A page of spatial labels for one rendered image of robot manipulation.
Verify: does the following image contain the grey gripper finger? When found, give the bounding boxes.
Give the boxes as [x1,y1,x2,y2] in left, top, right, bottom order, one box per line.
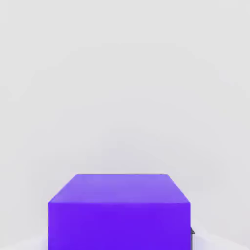
[190,226,196,250]

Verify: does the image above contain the small purple cube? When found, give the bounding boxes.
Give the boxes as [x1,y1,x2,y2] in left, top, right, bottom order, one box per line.
[47,173,191,250]

